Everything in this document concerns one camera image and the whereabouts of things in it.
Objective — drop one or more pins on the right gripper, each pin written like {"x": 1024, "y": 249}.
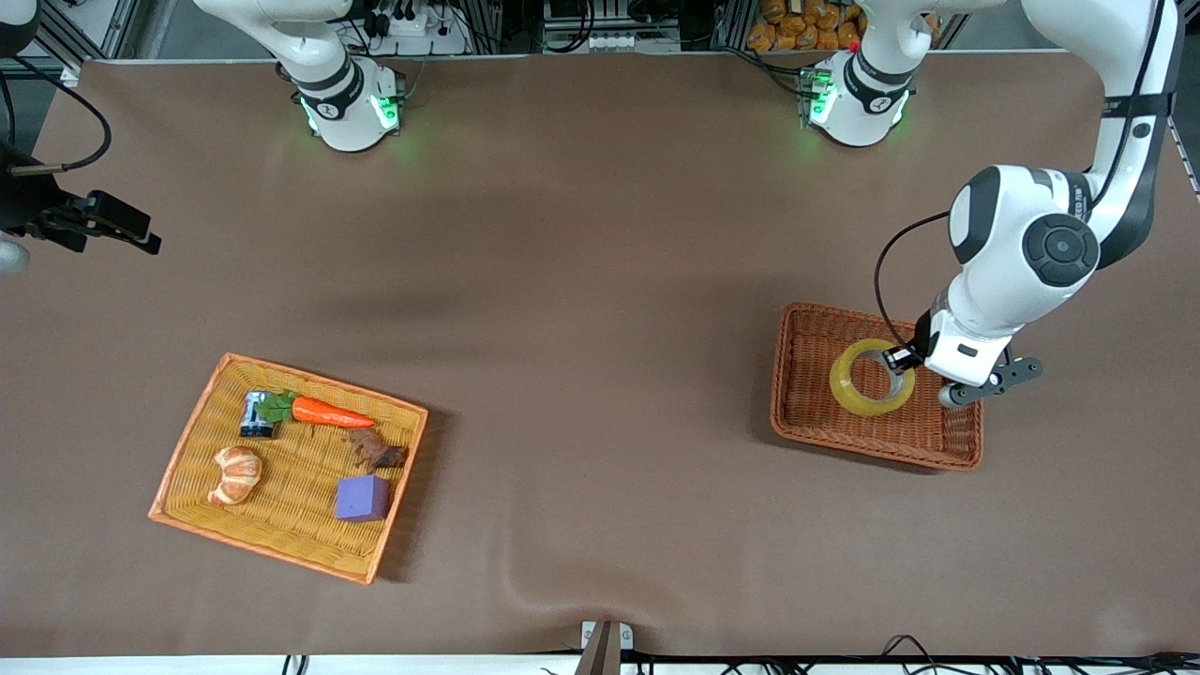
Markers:
{"x": 26, "y": 203}

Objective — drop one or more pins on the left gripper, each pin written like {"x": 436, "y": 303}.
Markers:
{"x": 921, "y": 338}

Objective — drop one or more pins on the yellow tape roll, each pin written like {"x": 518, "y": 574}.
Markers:
{"x": 848, "y": 394}

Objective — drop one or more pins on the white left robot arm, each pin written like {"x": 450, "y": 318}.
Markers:
{"x": 1022, "y": 244}

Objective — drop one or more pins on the brown wicker basket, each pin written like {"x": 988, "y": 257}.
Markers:
{"x": 816, "y": 394}

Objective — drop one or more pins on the small blue can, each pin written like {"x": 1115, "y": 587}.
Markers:
{"x": 258, "y": 417}

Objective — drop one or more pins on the toy croissant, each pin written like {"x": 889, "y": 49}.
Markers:
{"x": 234, "y": 475}

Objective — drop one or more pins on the orange toy carrot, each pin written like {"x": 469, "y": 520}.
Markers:
{"x": 328, "y": 412}

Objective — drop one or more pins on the orange-rimmed yellow wicker tray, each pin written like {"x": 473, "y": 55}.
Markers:
{"x": 300, "y": 487}

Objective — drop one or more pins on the bag of orange buns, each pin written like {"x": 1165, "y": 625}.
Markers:
{"x": 797, "y": 28}

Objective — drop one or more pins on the brown toy animal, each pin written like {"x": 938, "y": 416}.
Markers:
{"x": 375, "y": 452}

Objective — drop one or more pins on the white power strip with plugs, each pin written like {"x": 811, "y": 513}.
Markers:
{"x": 417, "y": 37}

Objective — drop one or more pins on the purple foam cube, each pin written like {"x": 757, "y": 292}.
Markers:
{"x": 363, "y": 499}

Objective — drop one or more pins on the aluminium frame profile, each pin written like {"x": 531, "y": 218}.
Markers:
{"x": 84, "y": 28}

